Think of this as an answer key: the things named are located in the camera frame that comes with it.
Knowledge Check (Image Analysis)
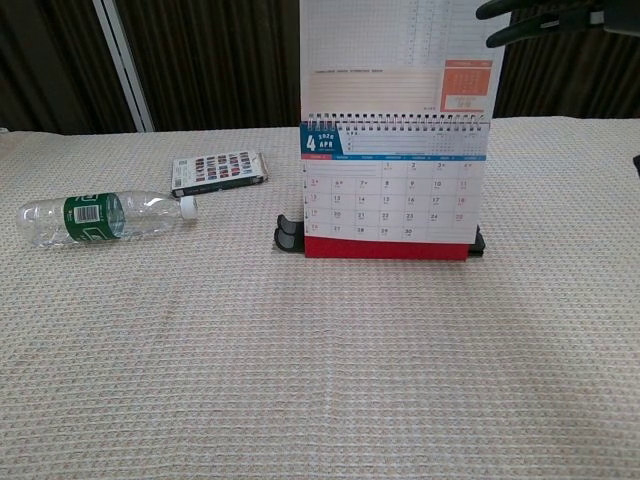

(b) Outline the spiral desk calendar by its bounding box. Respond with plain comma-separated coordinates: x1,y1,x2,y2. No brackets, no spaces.
298,0,507,261

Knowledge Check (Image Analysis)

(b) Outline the clear bottle green label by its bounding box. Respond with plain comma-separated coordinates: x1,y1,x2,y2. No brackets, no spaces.
17,192,200,247

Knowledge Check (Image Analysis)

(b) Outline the black calendar stand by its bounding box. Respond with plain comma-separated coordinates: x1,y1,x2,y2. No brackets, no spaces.
272,213,487,261

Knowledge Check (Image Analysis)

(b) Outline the beige woven tablecloth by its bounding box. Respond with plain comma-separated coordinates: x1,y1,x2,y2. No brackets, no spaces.
0,115,640,480

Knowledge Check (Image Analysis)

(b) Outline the printed card box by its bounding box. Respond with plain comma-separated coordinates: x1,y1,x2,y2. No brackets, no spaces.
171,151,269,199

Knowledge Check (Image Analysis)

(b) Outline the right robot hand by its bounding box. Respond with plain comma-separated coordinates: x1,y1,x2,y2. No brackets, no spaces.
474,0,640,50

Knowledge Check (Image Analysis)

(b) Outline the black folding screen white frame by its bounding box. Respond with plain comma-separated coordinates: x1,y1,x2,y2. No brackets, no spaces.
0,0,640,135

